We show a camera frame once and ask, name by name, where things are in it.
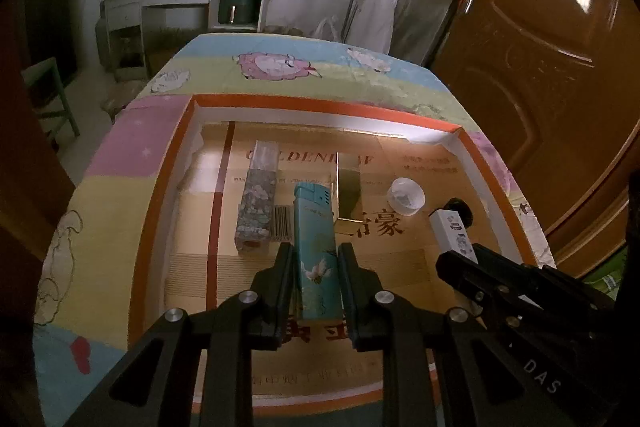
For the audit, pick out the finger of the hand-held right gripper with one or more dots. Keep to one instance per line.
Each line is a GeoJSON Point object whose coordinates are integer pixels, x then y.
{"type": "Point", "coordinates": [460, 276]}
{"type": "Point", "coordinates": [505, 261]}

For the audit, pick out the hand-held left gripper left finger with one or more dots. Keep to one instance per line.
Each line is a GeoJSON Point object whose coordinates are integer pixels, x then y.
{"type": "Point", "coordinates": [285, 279]}

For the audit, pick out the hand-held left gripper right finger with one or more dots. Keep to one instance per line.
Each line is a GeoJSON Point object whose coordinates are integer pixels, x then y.
{"type": "Point", "coordinates": [347, 279]}

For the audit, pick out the teal lighter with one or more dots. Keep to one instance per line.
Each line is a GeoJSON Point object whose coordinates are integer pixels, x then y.
{"type": "Point", "coordinates": [312, 247]}

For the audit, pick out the white printed lighter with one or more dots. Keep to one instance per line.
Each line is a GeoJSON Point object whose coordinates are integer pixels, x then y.
{"type": "Point", "coordinates": [455, 231]}

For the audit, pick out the black bottle cap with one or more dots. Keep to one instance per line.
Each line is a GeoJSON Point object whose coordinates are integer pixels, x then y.
{"type": "Point", "coordinates": [462, 207]}

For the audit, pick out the grey floral lighter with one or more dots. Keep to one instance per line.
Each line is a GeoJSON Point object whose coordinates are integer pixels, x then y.
{"type": "Point", "coordinates": [257, 202]}

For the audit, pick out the gold lighter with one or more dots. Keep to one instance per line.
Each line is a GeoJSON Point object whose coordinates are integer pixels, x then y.
{"type": "Point", "coordinates": [350, 192]}

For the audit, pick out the white bottle cap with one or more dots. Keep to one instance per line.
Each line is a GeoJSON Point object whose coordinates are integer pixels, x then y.
{"type": "Point", "coordinates": [406, 197]}

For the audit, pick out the shallow cardboard tray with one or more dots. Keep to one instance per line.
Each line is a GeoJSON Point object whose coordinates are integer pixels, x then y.
{"type": "Point", "coordinates": [450, 147]}

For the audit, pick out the green printed carton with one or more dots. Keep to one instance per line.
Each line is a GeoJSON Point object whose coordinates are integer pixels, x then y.
{"type": "Point", "coordinates": [616, 279]}

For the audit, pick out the brown wooden door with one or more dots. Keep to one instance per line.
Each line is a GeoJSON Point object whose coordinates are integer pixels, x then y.
{"type": "Point", "coordinates": [540, 82]}

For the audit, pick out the pastel cartoon printed blanket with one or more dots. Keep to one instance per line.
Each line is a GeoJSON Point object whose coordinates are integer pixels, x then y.
{"type": "Point", "coordinates": [115, 187]}

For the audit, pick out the white plastic bag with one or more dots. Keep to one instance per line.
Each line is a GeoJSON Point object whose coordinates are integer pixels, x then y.
{"type": "Point", "coordinates": [326, 29]}

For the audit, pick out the clear plastic sheeting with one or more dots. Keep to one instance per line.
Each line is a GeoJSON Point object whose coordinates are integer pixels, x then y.
{"type": "Point", "coordinates": [400, 12]}

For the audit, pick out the green air fryer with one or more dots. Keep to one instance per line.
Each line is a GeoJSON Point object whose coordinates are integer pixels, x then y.
{"type": "Point", "coordinates": [236, 4]}

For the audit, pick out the green wooden chair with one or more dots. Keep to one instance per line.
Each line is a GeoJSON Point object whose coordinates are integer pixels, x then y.
{"type": "Point", "coordinates": [50, 102]}

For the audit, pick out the dark cabinet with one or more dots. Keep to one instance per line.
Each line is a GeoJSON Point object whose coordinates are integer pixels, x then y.
{"type": "Point", "coordinates": [50, 7]}

